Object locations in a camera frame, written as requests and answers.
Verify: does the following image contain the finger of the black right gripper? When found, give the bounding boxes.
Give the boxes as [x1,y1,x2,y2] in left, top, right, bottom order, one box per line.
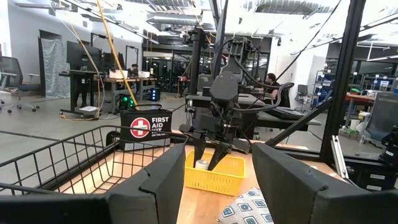
[207,141,233,171]
[192,132,207,169]

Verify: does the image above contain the computer tower green lights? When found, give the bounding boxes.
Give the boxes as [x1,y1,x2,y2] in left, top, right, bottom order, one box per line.
[119,94,137,111]

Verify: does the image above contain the yellow plastic basket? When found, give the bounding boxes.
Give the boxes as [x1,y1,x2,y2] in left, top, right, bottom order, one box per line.
[184,151,247,197]

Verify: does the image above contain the grey patterned fabric pouch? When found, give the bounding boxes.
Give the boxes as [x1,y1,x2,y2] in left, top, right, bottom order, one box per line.
[216,187,275,224]

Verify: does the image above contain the black first aid kit bag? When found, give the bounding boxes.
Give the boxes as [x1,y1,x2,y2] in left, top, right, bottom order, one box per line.
[119,104,174,152]

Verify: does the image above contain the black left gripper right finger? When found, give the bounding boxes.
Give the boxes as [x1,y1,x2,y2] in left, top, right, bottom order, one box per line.
[252,142,371,224]

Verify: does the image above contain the wooden top desk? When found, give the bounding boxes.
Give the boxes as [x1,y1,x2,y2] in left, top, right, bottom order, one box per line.
[93,76,158,113]

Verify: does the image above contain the silver aluminium extrusion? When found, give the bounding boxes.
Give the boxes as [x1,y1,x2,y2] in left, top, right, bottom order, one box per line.
[330,134,349,180]

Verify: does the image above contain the small grey office chair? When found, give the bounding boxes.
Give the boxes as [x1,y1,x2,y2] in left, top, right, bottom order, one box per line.
[294,83,309,113]

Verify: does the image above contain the grey curtain panel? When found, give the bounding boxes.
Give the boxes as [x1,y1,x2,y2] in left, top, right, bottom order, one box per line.
[40,37,71,100]

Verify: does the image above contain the orange top table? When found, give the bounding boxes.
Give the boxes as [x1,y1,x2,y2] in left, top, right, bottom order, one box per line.
[344,92,377,128]

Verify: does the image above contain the black drawer cabinet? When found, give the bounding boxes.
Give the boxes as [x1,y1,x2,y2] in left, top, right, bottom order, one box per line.
[345,157,398,191]

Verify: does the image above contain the thick yellow cable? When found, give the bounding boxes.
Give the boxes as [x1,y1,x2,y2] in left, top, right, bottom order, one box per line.
[95,0,140,110]

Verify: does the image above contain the black wire basket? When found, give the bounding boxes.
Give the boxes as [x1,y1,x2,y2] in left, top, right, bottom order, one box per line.
[0,125,189,196]

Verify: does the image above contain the black upright post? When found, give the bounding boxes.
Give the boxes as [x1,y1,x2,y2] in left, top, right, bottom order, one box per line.
[182,27,206,95]

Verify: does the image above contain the black standing desk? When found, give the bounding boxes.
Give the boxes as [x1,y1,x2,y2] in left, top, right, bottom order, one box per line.
[58,70,104,119]

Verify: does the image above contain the black metal rig frame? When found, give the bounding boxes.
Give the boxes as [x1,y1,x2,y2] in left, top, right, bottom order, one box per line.
[211,0,398,166]

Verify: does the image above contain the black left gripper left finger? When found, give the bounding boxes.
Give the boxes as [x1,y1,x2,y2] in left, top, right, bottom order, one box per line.
[105,142,187,224]

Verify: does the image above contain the computer tower blue lights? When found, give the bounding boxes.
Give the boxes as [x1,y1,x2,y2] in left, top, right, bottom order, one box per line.
[150,87,162,102]

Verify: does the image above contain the black computer monitor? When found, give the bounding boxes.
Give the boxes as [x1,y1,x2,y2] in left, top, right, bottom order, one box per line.
[66,40,103,72]

